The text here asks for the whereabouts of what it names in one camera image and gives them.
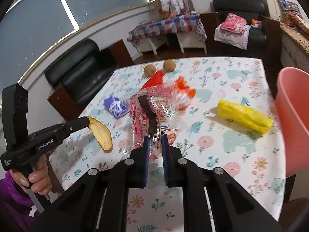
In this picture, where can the woven basket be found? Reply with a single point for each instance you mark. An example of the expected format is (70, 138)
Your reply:
(158, 6)

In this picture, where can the orange peel piece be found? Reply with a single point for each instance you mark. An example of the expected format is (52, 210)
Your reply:
(101, 135)

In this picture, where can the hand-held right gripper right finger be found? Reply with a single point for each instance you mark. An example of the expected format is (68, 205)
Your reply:
(165, 159)

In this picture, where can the quilted mattress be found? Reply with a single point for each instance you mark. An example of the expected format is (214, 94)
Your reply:
(292, 56)

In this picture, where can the purple face mask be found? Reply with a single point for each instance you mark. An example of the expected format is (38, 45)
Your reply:
(114, 105)

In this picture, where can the checked hanging towel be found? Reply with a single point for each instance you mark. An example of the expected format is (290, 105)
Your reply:
(200, 30)

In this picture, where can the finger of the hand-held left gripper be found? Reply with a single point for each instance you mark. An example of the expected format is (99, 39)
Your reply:
(77, 124)

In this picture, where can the person's left forearm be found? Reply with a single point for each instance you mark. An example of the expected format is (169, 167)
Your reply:
(12, 203)

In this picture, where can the grey roller blind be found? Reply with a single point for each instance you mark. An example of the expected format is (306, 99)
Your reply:
(96, 0)
(36, 41)

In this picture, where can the small orange box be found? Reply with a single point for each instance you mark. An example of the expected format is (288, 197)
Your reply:
(256, 22)

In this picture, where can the pink folded blanket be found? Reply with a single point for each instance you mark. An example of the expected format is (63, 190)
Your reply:
(233, 24)

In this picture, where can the pink plastic bucket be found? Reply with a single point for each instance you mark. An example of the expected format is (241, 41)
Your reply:
(292, 116)

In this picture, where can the checkered table cover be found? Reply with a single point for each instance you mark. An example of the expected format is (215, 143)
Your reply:
(164, 25)

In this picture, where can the yellow foam fruit net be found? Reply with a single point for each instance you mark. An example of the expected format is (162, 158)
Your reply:
(243, 116)

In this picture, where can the black leather armchair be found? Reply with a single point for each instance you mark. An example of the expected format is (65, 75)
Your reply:
(241, 4)
(77, 70)

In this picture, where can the clear red-printed plastic wrapper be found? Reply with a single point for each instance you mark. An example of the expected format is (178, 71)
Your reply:
(164, 106)

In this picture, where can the red foam fruit net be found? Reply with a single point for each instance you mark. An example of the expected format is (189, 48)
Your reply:
(154, 79)

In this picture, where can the white cloth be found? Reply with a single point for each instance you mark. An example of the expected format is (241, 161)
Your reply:
(231, 40)

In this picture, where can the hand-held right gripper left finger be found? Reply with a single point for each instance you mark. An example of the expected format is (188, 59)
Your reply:
(146, 159)

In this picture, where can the folded dotted quilt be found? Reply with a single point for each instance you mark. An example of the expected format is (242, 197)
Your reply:
(301, 24)

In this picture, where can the colourful printed pillow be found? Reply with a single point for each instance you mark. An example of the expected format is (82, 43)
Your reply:
(288, 8)

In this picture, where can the walnut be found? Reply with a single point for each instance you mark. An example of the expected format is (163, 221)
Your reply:
(169, 65)
(149, 69)

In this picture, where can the floral tablecloth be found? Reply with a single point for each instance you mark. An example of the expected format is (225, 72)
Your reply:
(217, 149)

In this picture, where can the white side table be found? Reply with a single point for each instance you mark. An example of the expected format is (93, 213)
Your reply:
(188, 43)

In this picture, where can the person's left hand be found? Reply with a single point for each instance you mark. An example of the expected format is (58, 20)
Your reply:
(39, 176)

